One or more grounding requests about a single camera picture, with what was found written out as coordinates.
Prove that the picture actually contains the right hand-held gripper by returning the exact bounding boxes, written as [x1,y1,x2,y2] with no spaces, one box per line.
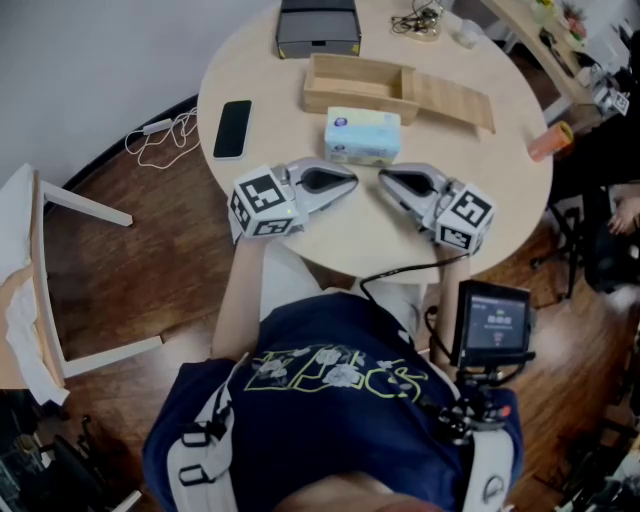
[378,162,496,251]

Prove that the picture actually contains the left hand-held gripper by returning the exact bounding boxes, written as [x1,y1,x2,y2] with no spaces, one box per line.
[228,157,360,241]

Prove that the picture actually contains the light blue tissues pack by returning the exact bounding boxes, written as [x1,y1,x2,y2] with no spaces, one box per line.
[323,106,403,166]

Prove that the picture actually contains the person's right forearm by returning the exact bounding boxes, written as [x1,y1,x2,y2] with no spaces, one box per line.
[429,247,474,366]

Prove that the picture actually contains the person's left forearm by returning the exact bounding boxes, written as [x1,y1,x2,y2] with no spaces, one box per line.
[210,234,264,361]

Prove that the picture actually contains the open wooden box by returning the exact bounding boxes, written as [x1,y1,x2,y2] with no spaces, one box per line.
[299,53,421,127]

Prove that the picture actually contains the wooden sliding lid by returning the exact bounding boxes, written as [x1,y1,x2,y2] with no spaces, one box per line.
[412,71,497,135]

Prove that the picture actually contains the person's light trousers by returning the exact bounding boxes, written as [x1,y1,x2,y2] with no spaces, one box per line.
[259,244,426,351]

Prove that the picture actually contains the black smartphone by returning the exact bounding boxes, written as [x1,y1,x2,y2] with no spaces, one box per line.
[212,99,253,161]

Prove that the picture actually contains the black organizer box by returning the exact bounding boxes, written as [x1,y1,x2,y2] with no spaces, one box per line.
[273,0,363,60]

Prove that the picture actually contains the clear glass cup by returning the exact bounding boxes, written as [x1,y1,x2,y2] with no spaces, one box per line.
[449,19,481,50]

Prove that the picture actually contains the small black monitor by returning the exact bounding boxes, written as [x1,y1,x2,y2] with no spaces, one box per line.
[449,279,536,371]

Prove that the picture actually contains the black office chair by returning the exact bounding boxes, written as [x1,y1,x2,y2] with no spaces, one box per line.
[29,414,141,512]
[529,199,640,301]

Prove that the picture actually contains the light wooden side desk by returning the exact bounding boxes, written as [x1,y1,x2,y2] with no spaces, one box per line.
[479,0,621,126]

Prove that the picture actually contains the flower bouquet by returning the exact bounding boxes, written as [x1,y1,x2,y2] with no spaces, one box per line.
[529,0,589,41]

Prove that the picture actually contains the person's navy t-shirt torso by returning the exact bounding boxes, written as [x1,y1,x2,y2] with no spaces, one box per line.
[142,292,526,512]

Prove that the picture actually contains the person's head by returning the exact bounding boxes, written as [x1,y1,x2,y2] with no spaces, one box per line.
[269,472,451,512]

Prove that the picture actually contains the white crumpled cloth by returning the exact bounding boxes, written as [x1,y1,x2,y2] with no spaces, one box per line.
[4,279,71,406]

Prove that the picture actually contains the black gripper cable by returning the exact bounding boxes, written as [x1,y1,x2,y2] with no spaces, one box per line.
[359,249,471,321]

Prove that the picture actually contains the tangled black cable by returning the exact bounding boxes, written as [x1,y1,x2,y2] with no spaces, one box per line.
[403,0,444,42]

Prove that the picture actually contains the black lamp cable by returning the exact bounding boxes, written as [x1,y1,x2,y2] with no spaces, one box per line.
[389,7,436,37]

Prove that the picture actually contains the white charger cable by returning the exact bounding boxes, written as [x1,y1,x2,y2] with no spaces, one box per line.
[124,106,201,171]

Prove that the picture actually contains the black monitor mount rig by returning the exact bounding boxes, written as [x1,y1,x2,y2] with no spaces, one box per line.
[424,349,536,446]

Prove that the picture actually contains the white shoulder strap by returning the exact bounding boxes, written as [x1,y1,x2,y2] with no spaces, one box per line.
[167,352,251,512]
[424,359,516,512]

